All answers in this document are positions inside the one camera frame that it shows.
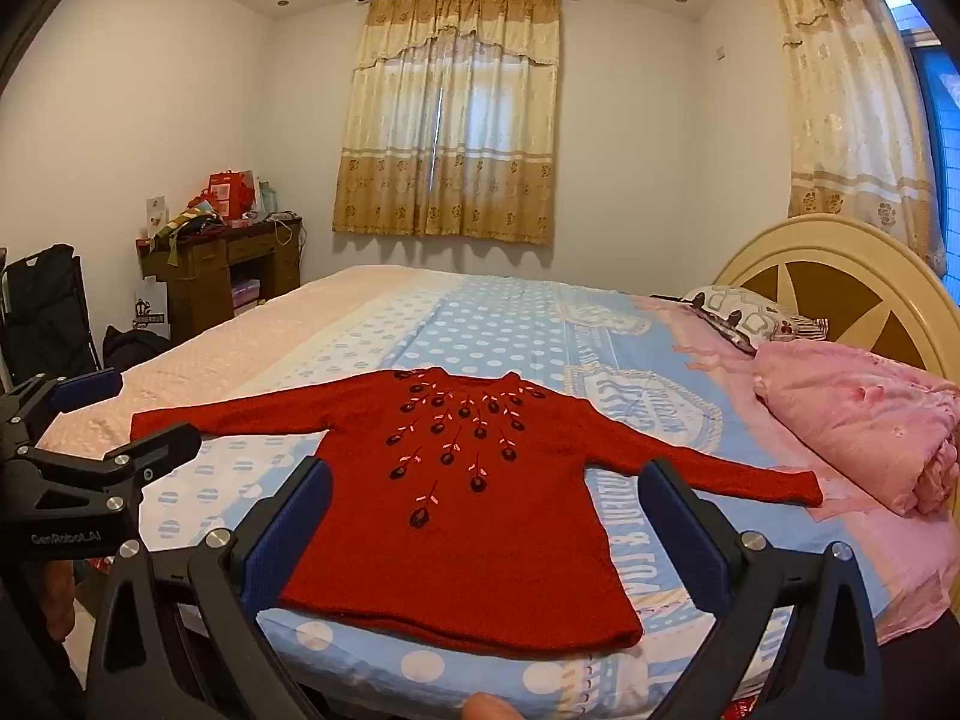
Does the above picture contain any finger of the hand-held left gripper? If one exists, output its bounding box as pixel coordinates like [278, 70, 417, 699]
[11, 422, 202, 500]
[0, 369, 123, 451]

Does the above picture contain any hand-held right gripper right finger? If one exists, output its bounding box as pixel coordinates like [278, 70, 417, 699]
[640, 457, 886, 720]

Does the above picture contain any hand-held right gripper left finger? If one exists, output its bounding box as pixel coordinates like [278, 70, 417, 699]
[86, 457, 335, 720]

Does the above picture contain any red knitted sweater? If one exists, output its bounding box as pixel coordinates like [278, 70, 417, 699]
[129, 366, 826, 653]

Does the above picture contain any person's right hand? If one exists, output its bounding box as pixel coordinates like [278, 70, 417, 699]
[459, 692, 518, 720]

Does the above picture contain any black bag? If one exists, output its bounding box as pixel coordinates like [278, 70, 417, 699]
[103, 325, 173, 374]

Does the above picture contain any black folding chair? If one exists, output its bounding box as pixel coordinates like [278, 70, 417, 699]
[0, 244, 102, 391]

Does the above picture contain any white paper bag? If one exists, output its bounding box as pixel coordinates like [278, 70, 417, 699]
[133, 277, 172, 342]

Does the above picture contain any pale pink bedspread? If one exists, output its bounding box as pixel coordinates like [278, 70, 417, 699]
[34, 264, 451, 458]

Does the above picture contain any brown wooden desk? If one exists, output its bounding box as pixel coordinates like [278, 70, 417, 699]
[136, 216, 305, 342]

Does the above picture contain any pink folded quilt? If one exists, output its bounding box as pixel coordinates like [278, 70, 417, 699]
[752, 341, 960, 518]

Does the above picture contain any patterned pillow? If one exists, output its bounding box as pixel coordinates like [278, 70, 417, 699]
[679, 285, 830, 355]

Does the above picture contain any red bag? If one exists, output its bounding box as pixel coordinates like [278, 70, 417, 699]
[206, 169, 260, 222]

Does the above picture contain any bed with polka-dot sheet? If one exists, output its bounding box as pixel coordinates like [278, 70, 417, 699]
[139, 270, 960, 720]

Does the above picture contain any cream wooden headboard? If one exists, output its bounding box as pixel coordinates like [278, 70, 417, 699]
[709, 214, 960, 526]

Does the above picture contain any beige floral curtain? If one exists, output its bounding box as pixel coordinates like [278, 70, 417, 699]
[761, 0, 946, 275]
[332, 0, 562, 245]

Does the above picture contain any window with blue mesh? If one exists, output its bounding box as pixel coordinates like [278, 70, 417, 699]
[862, 0, 960, 293]

